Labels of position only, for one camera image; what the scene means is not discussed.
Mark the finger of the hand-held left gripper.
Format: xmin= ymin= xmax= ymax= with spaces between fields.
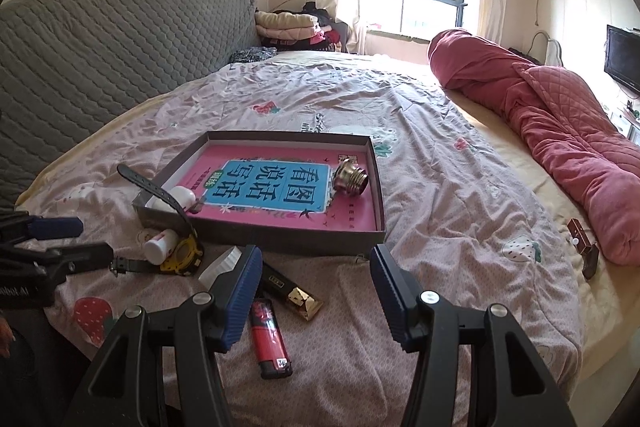
xmin=30 ymin=242 xmax=115 ymax=281
xmin=0 ymin=213 xmax=84 ymax=244

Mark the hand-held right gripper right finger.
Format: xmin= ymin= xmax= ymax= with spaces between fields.
xmin=369 ymin=244 xmax=566 ymax=427

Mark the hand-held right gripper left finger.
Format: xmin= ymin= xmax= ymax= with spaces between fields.
xmin=75 ymin=245 xmax=264 ymax=427

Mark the white ribbed cap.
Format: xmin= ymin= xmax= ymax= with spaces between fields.
xmin=198 ymin=245 xmax=251 ymax=288

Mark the red lighter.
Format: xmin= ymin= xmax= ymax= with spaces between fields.
xmin=248 ymin=298 xmax=294 ymax=381

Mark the yellow watch with black strap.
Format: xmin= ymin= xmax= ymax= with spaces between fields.
xmin=110 ymin=163 xmax=204 ymax=278

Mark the grey cardboard box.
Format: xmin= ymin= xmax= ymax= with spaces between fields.
xmin=132 ymin=131 xmax=387 ymax=258

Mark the black and gold lighter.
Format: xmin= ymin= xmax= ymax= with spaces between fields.
xmin=259 ymin=262 xmax=324 ymax=322

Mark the white plastic bottle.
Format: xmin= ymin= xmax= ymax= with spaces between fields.
xmin=142 ymin=228 xmax=180 ymax=264

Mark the pink book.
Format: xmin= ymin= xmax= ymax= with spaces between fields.
xmin=189 ymin=144 xmax=377 ymax=233

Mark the white cap in box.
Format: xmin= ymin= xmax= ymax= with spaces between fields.
xmin=145 ymin=187 xmax=199 ymax=214

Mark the brass threaded fitting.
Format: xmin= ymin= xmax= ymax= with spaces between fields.
xmin=331 ymin=161 xmax=371 ymax=197

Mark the grey quilted headboard cover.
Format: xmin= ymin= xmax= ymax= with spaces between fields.
xmin=0 ymin=0 xmax=264 ymax=208

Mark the small brown case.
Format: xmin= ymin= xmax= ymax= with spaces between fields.
xmin=567 ymin=218 xmax=600 ymax=281

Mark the dark patterned cloth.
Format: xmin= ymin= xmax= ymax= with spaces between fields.
xmin=229 ymin=47 xmax=277 ymax=64

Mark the red quilted duvet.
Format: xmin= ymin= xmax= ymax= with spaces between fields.
xmin=427 ymin=28 xmax=640 ymax=267

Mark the pile of folded clothes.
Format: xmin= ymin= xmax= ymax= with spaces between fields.
xmin=254 ymin=1 xmax=347 ymax=54

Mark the white chair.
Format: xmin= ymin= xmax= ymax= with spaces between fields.
xmin=529 ymin=31 xmax=564 ymax=68

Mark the black television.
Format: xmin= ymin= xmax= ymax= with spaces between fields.
xmin=603 ymin=24 xmax=640 ymax=98

